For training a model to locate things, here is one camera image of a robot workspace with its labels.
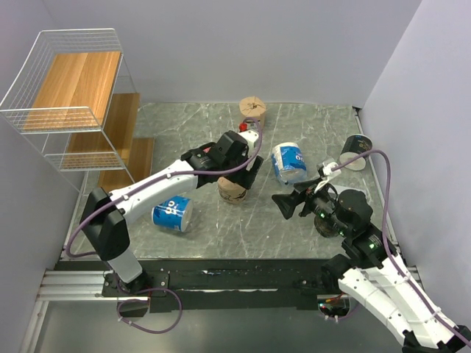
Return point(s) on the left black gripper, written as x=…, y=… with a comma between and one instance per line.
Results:
x=245, y=179

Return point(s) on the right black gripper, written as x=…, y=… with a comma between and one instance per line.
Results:
x=287, y=201

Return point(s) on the brown roll with cartoon print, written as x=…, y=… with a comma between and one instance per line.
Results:
x=231, y=192

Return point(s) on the blue paper roll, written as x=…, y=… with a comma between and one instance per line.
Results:
x=174, y=213
x=288, y=163

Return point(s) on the brown roll with label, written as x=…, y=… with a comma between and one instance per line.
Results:
x=253, y=107

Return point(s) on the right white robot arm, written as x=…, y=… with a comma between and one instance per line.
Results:
x=371, y=269

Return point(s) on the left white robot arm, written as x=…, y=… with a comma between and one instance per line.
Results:
x=107, y=215

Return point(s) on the black paper roll front right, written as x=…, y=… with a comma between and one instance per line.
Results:
x=328, y=227

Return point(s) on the black paper roll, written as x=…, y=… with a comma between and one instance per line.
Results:
x=354, y=146
x=328, y=227

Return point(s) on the black paper roll far right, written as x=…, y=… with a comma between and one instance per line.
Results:
x=354, y=146

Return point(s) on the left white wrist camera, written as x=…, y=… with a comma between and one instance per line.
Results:
x=251, y=136

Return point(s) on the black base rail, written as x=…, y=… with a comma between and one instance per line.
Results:
x=219, y=284

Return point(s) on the white wire wooden shelf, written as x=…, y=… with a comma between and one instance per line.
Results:
x=75, y=101

